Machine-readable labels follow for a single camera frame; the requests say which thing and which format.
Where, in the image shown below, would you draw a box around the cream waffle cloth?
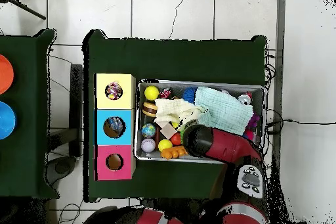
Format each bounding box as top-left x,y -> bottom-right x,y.
154,98 -> 207,130

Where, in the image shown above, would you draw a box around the crushed clear plastic bottle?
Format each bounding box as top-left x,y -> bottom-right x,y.
106,116 -> 125,135

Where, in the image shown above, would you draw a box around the mint waffle cloth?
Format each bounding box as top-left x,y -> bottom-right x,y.
194,86 -> 255,136

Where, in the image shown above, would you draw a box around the small polka dot paper ball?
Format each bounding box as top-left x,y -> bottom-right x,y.
104,81 -> 123,101

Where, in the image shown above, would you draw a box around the wooden box three round holes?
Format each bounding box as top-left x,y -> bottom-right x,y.
93,73 -> 137,182

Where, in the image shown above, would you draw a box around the brown toy burger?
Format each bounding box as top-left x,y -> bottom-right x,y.
142,101 -> 159,118

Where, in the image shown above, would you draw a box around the plain wooden block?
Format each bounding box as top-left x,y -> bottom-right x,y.
159,123 -> 177,140

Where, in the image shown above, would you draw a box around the yellow ball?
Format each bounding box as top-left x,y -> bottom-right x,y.
144,85 -> 160,101

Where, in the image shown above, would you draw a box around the small globe ball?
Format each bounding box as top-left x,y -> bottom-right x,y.
140,123 -> 158,139

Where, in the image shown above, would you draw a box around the white toy baseball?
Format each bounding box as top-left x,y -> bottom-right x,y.
140,138 -> 157,153

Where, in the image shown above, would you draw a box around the orange rubber toy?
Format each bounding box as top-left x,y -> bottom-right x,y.
160,145 -> 188,160

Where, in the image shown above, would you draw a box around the dark green table cloth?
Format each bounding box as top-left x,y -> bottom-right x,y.
81,28 -> 268,203
0,28 -> 60,200

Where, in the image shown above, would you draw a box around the red and silver can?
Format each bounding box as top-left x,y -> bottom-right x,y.
238,91 -> 253,106

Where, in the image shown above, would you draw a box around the black upright panel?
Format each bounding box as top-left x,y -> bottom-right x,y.
70,63 -> 84,158

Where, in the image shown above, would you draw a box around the grey floor foot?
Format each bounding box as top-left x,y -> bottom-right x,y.
46,155 -> 77,186

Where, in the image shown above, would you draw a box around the blue round bowl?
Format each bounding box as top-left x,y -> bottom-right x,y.
0,100 -> 18,141

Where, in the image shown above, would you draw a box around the orange round bowl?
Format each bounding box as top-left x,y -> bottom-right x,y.
0,54 -> 15,95

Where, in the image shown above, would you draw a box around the dark tripod leg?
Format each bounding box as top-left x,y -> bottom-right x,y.
0,0 -> 47,21

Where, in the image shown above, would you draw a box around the silver wire mesh bin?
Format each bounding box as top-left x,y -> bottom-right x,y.
134,78 -> 267,164

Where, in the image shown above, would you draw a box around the black cable with plug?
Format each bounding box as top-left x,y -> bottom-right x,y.
264,108 -> 336,135

